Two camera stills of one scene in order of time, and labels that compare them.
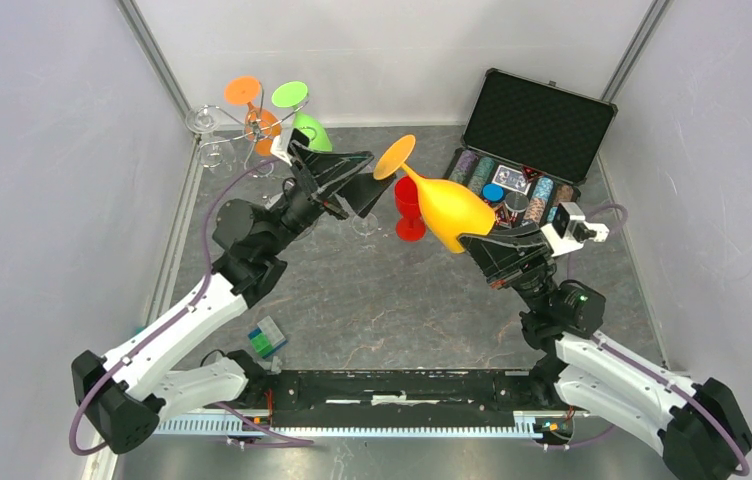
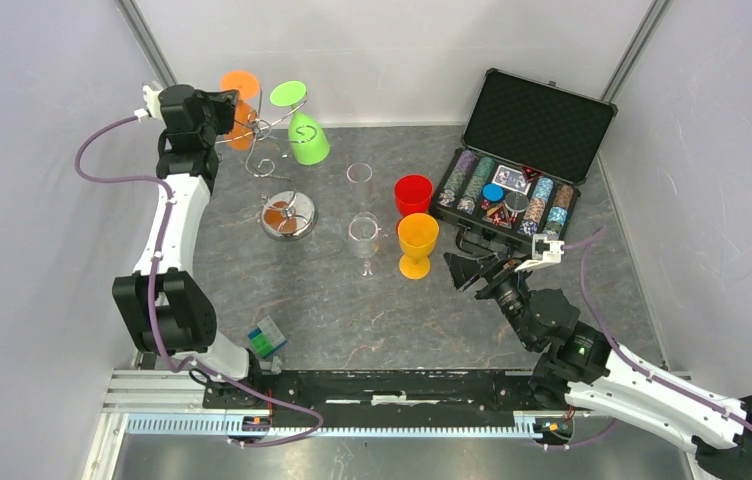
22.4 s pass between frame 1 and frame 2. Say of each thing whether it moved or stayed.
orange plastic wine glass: moved
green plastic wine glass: stayed
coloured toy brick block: stayed
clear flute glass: moved
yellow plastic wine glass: moved
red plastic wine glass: stayed
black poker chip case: stayed
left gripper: moved
